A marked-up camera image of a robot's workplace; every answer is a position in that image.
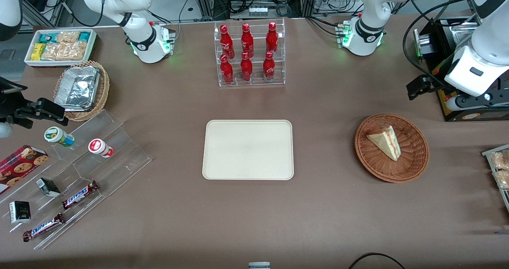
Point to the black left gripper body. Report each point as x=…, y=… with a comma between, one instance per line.
x=434, y=82

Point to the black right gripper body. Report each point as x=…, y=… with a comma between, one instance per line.
x=8, y=105

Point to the triangular sandwich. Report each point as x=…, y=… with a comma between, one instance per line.
x=385, y=141

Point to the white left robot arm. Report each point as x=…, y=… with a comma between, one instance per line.
x=370, y=30

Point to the oval light wicker basket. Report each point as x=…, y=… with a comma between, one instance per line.
x=104, y=90

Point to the round brown wicker basket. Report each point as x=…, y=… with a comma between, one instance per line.
x=409, y=161

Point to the metal tray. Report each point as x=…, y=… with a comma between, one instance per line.
x=504, y=197

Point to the beige rectangular tray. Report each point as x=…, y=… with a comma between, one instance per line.
x=246, y=149

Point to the green label yogurt cup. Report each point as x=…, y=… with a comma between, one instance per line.
x=59, y=136

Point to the stacked aluminium foil containers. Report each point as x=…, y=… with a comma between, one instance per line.
x=77, y=88

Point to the silver box with green edge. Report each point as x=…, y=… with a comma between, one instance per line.
x=422, y=44

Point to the black display cabinet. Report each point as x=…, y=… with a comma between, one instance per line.
x=441, y=34

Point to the red label yogurt cup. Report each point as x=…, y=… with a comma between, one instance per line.
x=100, y=148

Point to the yellow snack packet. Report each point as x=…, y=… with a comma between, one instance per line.
x=37, y=51

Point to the clear bag of crackers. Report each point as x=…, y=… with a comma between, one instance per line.
x=65, y=51

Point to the red plaid cookie box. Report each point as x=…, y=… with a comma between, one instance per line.
x=22, y=166

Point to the steel food pan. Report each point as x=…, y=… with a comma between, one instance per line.
x=461, y=32

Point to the small black white box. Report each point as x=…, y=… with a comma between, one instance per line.
x=20, y=212
x=47, y=187

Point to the teal snack packet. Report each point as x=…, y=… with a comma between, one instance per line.
x=48, y=37

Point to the clear acrylic stepped display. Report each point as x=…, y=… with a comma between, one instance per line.
x=119, y=157

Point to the white rectangular snack bin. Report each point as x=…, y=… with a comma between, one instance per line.
x=93, y=42

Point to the snickers chocolate bar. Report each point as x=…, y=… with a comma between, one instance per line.
x=79, y=194
x=43, y=227

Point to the clear bag of snacks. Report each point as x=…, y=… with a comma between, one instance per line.
x=500, y=160
x=502, y=179

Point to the red cola bottle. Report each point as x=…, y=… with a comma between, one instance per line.
x=247, y=42
x=226, y=71
x=246, y=69
x=269, y=68
x=272, y=40
x=226, y=42

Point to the clear acrylic bottle rack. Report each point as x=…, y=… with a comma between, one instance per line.
x=256, y=82

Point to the white power strip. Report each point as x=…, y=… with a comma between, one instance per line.
x=257, y=10

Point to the small grey white object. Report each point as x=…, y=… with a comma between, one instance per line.
x=259, y=265

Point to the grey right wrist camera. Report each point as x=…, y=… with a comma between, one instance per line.
x=4, y=130

